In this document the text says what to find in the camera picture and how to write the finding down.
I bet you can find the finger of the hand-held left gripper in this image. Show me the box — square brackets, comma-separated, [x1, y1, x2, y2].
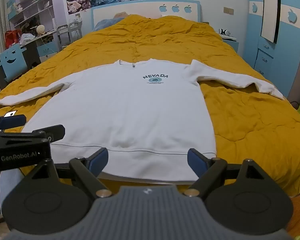
[0, 124, 66, 151]
[0, 114, 27, 133]

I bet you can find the blue pillow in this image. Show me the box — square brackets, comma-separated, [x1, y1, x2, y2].
[93, 17, 125, 32]

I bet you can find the white plastic bag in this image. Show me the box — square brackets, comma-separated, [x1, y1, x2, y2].
[20, 33, 35, 44]

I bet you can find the blue and white wardrobe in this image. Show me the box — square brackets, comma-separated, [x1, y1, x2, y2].
[242, 0, 300, 100]

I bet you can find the white chair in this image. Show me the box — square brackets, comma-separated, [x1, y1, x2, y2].
[57, 21, 83, 49]

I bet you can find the blue smiley face chair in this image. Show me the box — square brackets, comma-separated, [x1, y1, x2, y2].
[0, 42, 28, 83]

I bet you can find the blue and white bookshelf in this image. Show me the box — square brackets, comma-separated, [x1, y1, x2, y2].
[6, 0, 53, 28]

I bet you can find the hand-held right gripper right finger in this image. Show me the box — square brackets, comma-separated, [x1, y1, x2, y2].
[184, 148, 268, 198]

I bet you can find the white printed sweatshirt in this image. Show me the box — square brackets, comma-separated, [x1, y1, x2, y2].
[0, 59, 285, 183]

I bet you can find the red bag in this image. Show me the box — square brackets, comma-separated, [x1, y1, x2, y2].
[4, 30, 22, 48]

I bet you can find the yellow quilt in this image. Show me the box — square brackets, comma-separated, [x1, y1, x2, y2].
[0, 14, 300, 198]

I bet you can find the light blue cloth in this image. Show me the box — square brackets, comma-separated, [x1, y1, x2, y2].
[0, 166, 24, 213]

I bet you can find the cluttered desk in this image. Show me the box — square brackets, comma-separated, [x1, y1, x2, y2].
[0, 29, 59, 90]

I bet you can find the blue and white nightstand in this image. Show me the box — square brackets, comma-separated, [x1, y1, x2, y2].
[219, 35, 240, 53]

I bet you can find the white and blue headboard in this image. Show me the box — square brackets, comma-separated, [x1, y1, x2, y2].
[91, 0, 201, 32]

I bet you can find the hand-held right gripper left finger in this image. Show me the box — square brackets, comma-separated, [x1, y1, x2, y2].
[22, 147, 113, 200]

